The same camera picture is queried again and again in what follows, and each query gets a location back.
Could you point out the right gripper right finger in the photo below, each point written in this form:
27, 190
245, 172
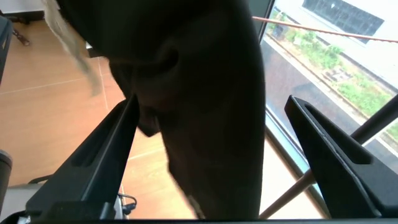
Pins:
348, 180

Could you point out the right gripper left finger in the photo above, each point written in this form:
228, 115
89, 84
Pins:
93, 180

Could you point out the black shorts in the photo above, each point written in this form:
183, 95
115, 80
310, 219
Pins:
202, 93

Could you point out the black clothes rack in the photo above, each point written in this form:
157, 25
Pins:
379, 119

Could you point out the window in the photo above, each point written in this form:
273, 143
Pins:
295, 77

